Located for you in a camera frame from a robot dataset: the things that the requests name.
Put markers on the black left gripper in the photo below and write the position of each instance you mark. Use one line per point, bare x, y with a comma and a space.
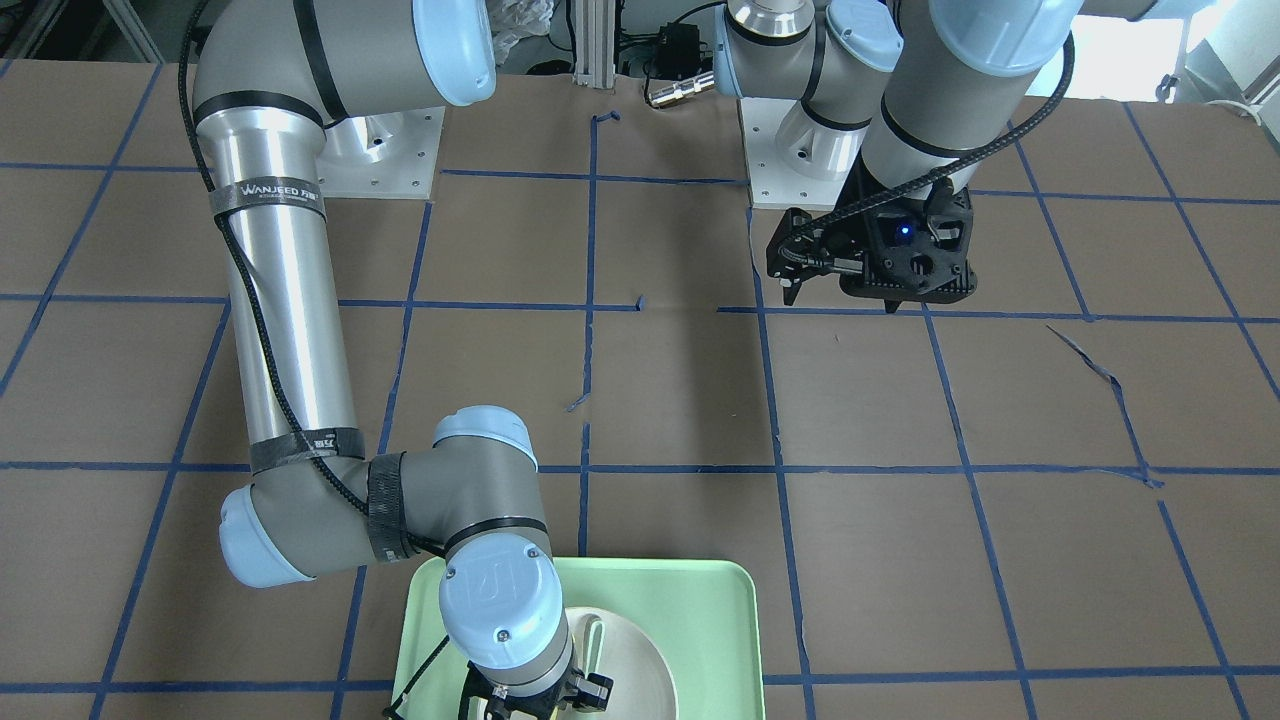
856, 232

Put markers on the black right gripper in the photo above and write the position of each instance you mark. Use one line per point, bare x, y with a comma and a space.
592, 688

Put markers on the white round plate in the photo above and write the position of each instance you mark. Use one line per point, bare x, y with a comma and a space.
643, 685

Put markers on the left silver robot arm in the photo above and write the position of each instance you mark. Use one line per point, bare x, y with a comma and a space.
927, 90

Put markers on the green plastic spoon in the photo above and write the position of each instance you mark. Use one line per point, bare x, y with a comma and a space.
593, 635

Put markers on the green rectangular tray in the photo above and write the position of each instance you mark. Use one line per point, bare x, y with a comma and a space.
678, 637

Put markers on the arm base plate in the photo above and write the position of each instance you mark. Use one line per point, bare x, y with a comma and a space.
386, 156
825, 160

